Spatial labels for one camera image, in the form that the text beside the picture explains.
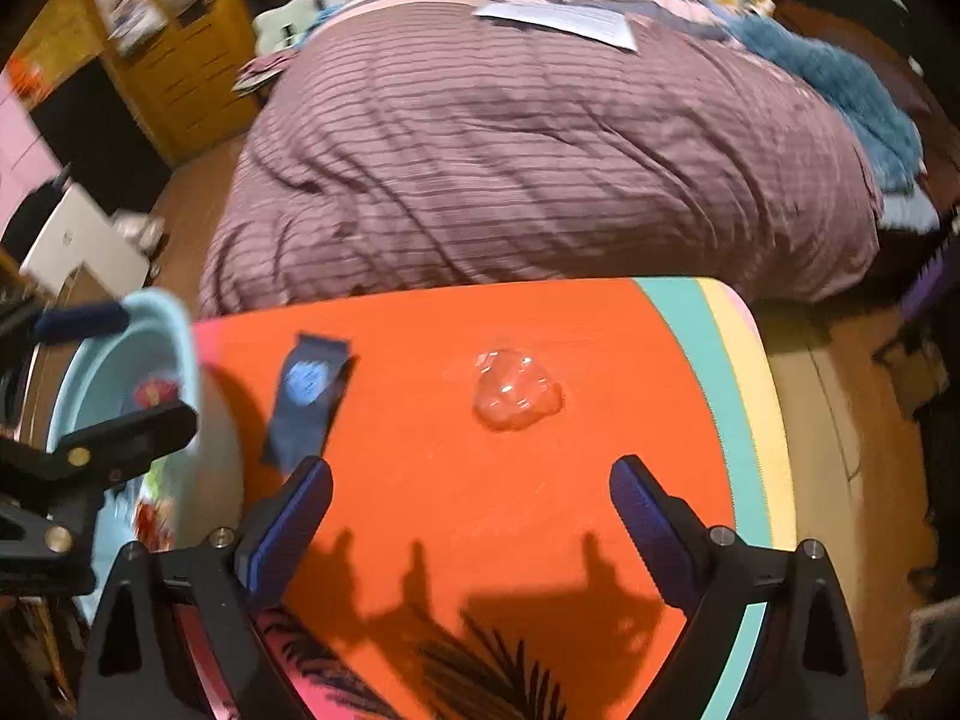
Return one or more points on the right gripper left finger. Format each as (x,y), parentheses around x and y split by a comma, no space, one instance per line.
(138,663)

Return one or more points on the light blue plastic basin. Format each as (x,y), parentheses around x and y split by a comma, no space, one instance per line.
(205,478)

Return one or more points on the blue fluffy blanket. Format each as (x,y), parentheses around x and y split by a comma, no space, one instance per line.
(889,137)

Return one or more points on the red yellow wrapper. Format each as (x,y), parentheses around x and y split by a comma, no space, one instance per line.
(153,523)

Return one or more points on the red item in basin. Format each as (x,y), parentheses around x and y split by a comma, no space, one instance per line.
(155,391)

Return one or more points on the colourful beach towel mat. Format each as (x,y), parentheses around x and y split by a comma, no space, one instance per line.
(509,538)

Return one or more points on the white paper envelope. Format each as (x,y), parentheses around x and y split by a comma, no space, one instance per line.
(594,24)

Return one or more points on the clear plastic cup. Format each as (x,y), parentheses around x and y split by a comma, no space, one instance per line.
(514,391)

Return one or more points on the small dark blue pouch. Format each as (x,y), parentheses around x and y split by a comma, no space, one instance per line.
(312,382)

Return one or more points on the white laptop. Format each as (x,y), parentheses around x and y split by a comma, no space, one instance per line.
(78,234)

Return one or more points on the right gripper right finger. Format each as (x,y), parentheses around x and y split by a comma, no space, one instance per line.
(767,633)

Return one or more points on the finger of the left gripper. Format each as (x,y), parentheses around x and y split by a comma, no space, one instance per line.
(79,322)

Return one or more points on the wooden door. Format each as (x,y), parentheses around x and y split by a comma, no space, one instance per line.
(180,83)

